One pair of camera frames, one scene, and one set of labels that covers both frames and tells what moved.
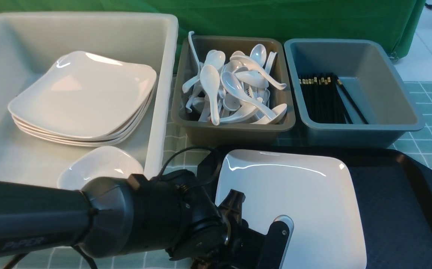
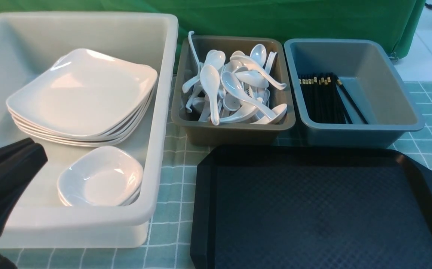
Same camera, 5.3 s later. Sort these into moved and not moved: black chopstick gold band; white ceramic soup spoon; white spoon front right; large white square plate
Moved: large white square plate
Not moved: black chopstick gold band; white ceramic soup spoon; white spoon front right
